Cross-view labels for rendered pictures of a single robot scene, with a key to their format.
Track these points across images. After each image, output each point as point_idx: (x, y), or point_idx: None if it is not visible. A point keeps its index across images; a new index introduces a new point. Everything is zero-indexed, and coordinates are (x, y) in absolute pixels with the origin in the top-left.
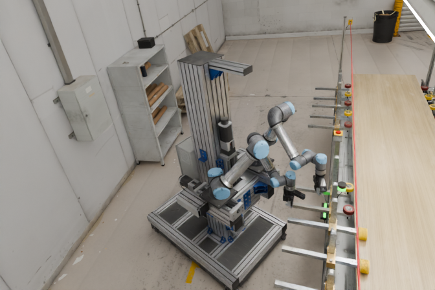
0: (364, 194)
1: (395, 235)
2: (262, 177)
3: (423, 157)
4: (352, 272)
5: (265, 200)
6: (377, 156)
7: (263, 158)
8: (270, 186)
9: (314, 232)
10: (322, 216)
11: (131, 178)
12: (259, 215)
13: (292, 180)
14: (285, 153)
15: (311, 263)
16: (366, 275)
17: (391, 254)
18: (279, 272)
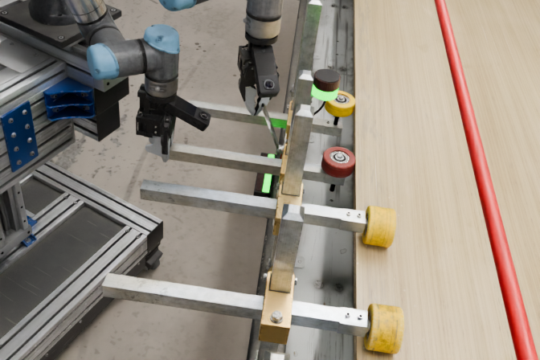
0: (382, 121)
1: (470, 229)
2: (76, 65)
3: (524, 42)
4: (336, 348)
5: (115, 167)
6: (416, 34)
7: None
8: (106, 99)
9: (237, 247)
10: (258, 189)
11: None
12: (84, 203)
13: (168, 55)
14: (182, 57)
15: (223, 327)
16: (387, 357)
17: (460, 284)
18: (131, 357)
